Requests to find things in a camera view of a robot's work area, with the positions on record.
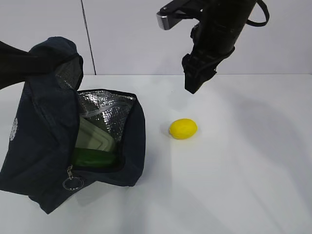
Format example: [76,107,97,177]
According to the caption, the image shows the green cucumber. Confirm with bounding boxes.
[71,148,117,168]

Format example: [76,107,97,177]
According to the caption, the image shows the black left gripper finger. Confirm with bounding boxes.
[0,42,53,89]

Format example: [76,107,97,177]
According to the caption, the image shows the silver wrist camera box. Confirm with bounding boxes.
[156,0,203,31]

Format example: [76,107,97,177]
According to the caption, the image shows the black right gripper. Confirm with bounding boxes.
[182,14,236,94]

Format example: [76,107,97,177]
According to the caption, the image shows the yellow lemon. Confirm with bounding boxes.
[169,118,198,139]

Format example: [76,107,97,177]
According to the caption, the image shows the dark navy lunch bag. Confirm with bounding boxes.
[0,37,146,214]

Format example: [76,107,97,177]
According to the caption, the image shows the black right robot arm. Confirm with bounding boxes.
[182,0,270,94]

